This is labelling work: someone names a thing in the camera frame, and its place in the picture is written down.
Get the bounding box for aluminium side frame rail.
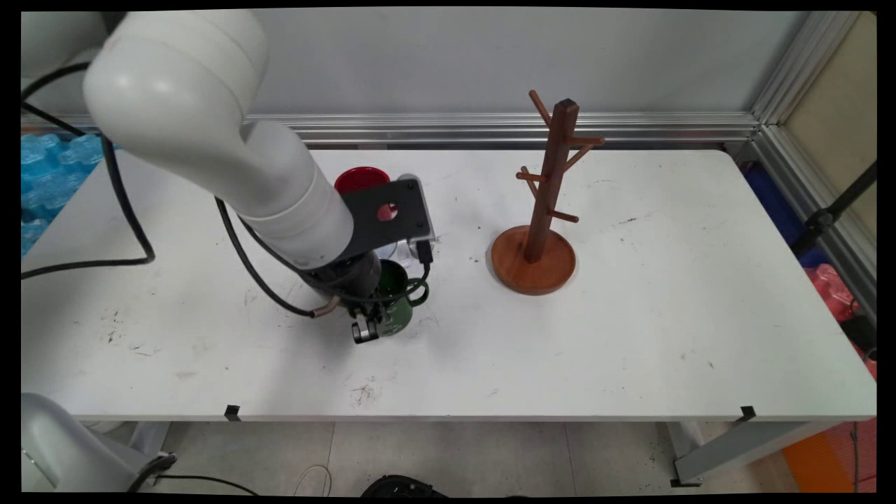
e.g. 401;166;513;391
755;125;877;324

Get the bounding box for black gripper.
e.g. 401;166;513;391
301;253;384;345

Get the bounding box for grey white robot base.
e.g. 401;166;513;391
21;392;169;494

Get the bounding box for white cord loop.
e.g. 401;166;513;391
293;464;334;496

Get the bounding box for black background cable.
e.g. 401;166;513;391
21;100;106;139

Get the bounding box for upright aluminium frame post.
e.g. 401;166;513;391
751;10;860;127

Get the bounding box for black floor cable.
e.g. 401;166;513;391
126;454;260;495

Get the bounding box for black camera cable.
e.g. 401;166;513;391
343;240;435;305

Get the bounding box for black tripod leg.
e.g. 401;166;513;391
791;161;877;256

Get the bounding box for brown wooden mug tree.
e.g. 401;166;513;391
491;89;606;295

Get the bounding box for thin black hanging cable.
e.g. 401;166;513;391
21;62;93;99

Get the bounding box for horizontal aluminium frame rail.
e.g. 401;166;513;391
21;112;760;150

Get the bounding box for blue bubble wrap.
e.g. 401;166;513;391
21;133;120;256

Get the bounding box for red plastic bag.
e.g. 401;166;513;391
804;263;877;380

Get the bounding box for thick black hanging cable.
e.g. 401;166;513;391
21;133;156;281

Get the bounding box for orange box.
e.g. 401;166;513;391
781;419;877;494

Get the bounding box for green enamel mug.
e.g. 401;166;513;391
374;259;430;337

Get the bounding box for grey table leg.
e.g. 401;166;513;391
658;420;841;488

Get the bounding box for blue plastic bag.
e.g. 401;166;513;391
742;164;828;268

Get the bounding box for red enamel mug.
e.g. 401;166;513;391
334;167;398;223

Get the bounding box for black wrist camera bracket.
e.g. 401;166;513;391
339;175;437;264

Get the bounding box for white enamel mug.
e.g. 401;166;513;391
374;240;422;271

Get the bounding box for black object on floor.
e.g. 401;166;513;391
360;475;449;498

